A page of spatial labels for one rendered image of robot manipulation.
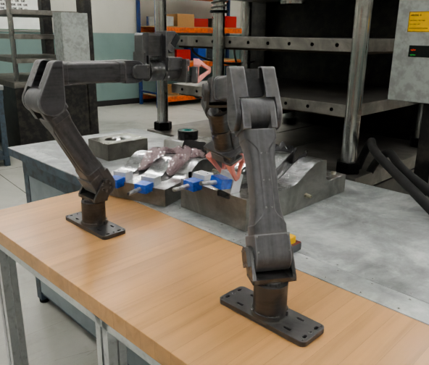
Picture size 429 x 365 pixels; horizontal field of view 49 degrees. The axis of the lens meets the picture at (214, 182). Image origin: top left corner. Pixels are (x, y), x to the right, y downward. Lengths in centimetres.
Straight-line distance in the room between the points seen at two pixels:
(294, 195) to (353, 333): 59
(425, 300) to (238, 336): 39
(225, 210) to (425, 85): 93
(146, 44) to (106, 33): 778
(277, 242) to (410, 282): 36
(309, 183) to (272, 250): 62
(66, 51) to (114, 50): 377
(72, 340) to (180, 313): 140
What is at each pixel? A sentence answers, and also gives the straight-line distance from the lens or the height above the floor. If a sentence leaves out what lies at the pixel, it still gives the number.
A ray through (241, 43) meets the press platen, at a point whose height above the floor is 126.
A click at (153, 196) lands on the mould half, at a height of 83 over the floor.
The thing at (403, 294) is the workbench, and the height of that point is 80.
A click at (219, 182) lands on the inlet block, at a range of 123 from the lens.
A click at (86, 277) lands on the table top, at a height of 80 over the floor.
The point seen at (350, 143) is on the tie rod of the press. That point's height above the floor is 91.
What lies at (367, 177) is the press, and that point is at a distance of 195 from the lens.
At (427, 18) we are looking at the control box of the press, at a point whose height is 136.
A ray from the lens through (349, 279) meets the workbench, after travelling 107.
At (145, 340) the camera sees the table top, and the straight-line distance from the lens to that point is 88.
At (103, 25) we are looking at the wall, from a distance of 907.
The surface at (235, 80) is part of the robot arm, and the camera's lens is 90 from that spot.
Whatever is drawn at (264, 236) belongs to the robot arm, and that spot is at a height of 96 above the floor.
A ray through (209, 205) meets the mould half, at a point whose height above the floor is 84.
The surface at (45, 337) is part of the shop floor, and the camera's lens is 233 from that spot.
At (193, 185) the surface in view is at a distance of 131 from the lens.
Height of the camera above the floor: 130
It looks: 17 degrees down
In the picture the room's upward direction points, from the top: 1 degrees clockwise
